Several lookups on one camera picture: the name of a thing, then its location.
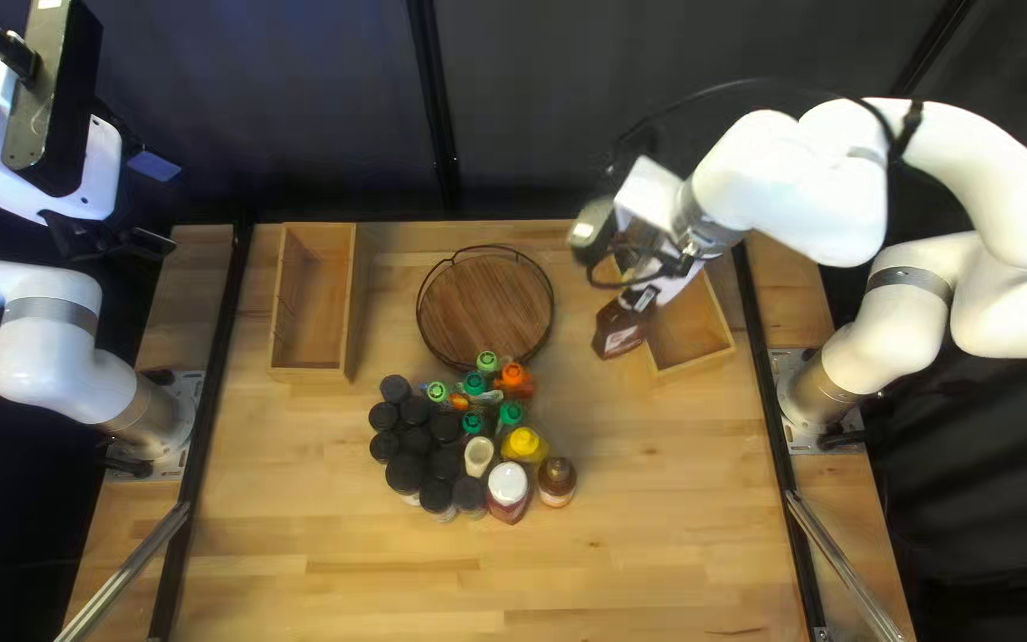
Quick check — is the narrow wooden box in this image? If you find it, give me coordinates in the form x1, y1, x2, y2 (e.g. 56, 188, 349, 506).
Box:
268, 223, 360, 385

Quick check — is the black frame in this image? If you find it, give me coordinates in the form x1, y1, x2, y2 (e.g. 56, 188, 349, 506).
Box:
54, 0, 969, 642

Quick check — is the round black wire rack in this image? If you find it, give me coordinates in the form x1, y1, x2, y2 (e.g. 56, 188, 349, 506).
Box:
415, 245, 556, 373

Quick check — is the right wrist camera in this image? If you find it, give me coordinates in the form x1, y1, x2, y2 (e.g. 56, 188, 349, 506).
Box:
569, 196, 623, 267

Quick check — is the yellow mustard bottle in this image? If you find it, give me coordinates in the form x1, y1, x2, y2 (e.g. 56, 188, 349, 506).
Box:
500, 426, 550, 467

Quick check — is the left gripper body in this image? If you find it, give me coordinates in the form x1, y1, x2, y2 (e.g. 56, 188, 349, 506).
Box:
0, 58, 124, 226

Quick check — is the red sauce bottle white cap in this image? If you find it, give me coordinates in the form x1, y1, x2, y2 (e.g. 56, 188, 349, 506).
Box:
486, 461, 533, 525

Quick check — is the jar with cream lid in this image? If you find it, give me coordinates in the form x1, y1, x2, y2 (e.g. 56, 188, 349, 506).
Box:
464, 436, 496, 480

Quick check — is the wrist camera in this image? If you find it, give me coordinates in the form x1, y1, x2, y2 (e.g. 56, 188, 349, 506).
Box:
1, 0, 106, 199
569, 196, 623, 267

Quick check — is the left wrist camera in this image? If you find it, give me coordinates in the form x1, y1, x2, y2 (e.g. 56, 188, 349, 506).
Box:
1, 0, 106, 199

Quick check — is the wooden box with divider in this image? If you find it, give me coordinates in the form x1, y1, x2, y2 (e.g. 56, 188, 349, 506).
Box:
638, 263, 738, 378

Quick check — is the small brown sauce bottle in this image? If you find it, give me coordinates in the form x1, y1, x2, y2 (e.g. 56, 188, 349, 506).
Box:
537, 457, 578, 509

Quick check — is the silver mounting plate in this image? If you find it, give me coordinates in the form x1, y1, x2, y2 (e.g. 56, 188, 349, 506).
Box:
767, 348, 867, 456
103, 370, 207, 483

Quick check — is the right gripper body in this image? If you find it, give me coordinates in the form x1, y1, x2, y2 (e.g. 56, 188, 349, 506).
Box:
613, 156, 709, 309

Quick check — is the brown sauce bottle cream cap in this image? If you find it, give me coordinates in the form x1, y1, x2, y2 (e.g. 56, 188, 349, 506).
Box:
592, 285, 661, 361

